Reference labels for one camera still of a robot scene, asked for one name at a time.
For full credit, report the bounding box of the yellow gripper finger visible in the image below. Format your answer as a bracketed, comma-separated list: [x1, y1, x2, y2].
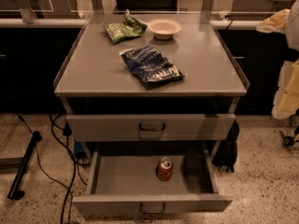
[256, 9, 291, 34]
[271, 61, 299, 119]

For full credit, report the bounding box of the red coke can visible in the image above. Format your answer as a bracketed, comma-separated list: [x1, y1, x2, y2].
[156, 157, 174, 182]

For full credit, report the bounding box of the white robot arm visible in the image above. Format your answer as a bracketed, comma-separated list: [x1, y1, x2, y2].
[256, 0, 299, 119]

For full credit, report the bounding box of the closed top drawer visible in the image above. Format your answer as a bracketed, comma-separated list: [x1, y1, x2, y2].
[66, 114, 235, 142]

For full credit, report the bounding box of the grey drawer cabinet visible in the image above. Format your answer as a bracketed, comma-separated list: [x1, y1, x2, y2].
[52, 13, 250, 161]

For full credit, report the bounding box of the open middle drawer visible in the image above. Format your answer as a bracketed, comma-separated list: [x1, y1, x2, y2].
[74, 150, 233, 216]

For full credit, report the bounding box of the black caster wheel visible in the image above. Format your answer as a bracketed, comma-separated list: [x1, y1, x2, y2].
[279, 126, 299, 147]

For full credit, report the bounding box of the white paper bowl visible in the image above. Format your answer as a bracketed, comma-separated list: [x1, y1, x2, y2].
[148, 19, 181, 40]

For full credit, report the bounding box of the blue chip bag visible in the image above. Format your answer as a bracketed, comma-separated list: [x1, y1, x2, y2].
[119, 46, 185, 89]

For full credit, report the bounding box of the green chip bag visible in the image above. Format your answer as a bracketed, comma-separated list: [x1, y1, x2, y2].
[102, 10, 148, 44]

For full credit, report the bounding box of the black metal floor bar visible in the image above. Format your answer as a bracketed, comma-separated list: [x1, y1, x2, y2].
[7, 131, 42, 200]

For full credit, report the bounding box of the black floor cable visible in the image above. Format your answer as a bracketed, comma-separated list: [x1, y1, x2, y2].
[15, 113, 92, 224]

